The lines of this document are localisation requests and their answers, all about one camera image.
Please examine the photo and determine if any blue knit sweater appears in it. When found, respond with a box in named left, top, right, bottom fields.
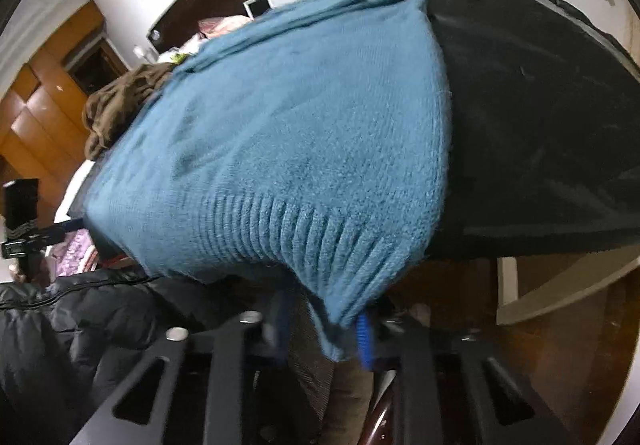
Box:
left=82, top=0, right=457, bottom=362

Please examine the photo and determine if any dark wooden headboard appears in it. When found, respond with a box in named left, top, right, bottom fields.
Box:
left=146, top=0, right=257, bottom=57

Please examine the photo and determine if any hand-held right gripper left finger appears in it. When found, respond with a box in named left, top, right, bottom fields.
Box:
left=70, top=310, right=297, bottom=445

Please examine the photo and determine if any white furniture frame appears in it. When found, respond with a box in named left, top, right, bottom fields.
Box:
left=496, top=254, right=640, bottom=327

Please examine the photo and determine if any brown fleece garment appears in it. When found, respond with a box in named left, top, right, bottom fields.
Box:
left=82, top=62, right=177, bottom=161

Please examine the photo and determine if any black puffer jacket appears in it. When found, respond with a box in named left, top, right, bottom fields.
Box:
left=0, top=267, right=243, bottom=445

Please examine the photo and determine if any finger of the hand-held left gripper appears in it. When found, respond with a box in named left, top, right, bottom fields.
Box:
left=37, top=218, right=84, bottom=242

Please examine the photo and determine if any white tablet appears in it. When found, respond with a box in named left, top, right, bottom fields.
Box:
left=243, top=0, right=274, bottom=20

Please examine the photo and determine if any printed pillow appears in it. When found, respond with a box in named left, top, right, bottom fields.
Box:
left=197, top=15, right=252, bottom=42

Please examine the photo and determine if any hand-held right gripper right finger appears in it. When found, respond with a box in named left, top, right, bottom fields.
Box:
left=355, top=310, right=576, bottom=445

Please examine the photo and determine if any purple patterned blanket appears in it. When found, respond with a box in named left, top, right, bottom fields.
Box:
left=47, top=230, right=102, bottom=279

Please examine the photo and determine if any black bed cover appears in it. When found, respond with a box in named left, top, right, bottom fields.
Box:
left=67, top=0, right=640, bottom=262

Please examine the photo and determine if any wooden wardrobe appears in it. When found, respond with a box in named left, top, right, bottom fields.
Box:
left=0, top=0, right=132, bottom=226

